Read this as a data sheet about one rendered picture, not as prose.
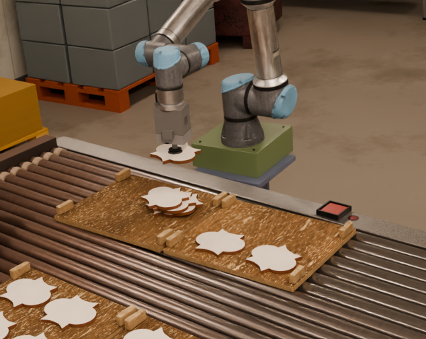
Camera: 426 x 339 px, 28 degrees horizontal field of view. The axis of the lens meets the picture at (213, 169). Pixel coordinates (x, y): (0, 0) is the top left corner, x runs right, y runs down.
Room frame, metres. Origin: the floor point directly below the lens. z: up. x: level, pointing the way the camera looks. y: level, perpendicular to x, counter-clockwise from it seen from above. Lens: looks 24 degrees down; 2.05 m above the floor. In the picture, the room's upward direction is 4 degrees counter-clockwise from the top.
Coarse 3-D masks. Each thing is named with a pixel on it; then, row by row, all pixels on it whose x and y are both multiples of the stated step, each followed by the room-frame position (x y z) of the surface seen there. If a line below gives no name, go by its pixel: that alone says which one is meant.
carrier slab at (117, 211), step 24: (96, 192) 2.43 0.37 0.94; (120, 192) 2.42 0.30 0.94; (144, 192) 2.40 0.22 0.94; (192, 192) 2.38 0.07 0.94; (72, 216) 2.27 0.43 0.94; (96, 216) 2.26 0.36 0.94; (120, 216) 2.25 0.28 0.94; (144, 216) 2.24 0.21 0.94; (192, 216) 2.22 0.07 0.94; (120, 240) 2.12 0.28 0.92; (144, 240) 2.09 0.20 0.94
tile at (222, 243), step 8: (208, 232) 2.09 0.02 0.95; (216, 232) 2.08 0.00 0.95; (224, 232) 2.08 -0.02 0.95; (200, 240) 2.04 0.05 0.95; (208, 240) 2.04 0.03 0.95; (216, 240) 2.04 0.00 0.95; (224, 240) 2.03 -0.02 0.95; (232, 240) 2.03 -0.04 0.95; (240, 240) 2.03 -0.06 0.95; (200, 248) 2.00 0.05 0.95; (208, 248) 1.99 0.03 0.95; (216, 248) 1.99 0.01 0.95; (224, 248) 1.99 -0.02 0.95; (232, 248) 1.99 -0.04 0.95; (240, 248) 1.98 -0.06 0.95; (216, 256) 1.96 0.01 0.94
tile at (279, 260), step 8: (256, 248) 1.98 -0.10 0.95; (264, 248) 1.97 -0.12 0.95; (272, 248) 1.97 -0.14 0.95; (280, 248) 1.97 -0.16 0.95; (256, 256) 1.93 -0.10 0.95; (264, 256) 1.93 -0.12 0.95; (272, 256) 1.93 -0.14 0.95; (280, 256) 1.92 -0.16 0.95; (288, 256) 1.92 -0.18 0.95; (296, 256) 1.92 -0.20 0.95; (256, 264) 1.90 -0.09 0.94; (264, 264) 1.89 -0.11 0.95; (272, 264) 1.89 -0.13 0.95; (280, 264) 1.88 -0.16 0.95; (288, 264) 1.88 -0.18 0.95; (264, 272) 1.86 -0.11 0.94; (272, 272) 1.86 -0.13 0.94; (280, 272) 1.85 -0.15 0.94; (288, 272) 1.86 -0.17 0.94
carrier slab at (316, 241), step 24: (216, 216) 2.21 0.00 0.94; (240, 216) 2.19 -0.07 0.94; (264, 216) 2.18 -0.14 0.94; (288, 216) 2.17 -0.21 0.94; (192, 240) 2.07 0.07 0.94; (264, 240) 2.04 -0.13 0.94; (288, 240) 2.03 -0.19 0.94; (312, 240) 2.02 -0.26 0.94; (336, 240) 2.01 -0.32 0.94; (216, 264) 1.93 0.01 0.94; (240, 264) 1.92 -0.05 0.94; (312, 264) 1.89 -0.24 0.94; (288, 288) 1.79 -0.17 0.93
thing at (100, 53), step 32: (32, 0) 6.24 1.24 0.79; (64, 0) 6.06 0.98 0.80; (96, 0) 5.90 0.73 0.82; (128, 0) 6.05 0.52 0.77; (160, 0) 6.36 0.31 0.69; (32, 32) 6.27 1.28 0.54; (64, 32) 6.12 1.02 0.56; (96, 32) 5.92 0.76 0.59; (128, 32) 6.00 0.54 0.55; (192, 32) 6.69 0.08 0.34; (32, 64) 6.31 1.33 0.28; (64, 64) 6.12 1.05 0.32; (96, 64) 5.94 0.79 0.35; (128, 64) 5.97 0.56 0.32; (64, 96) 6.25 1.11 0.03; (128, 96) 5.93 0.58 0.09
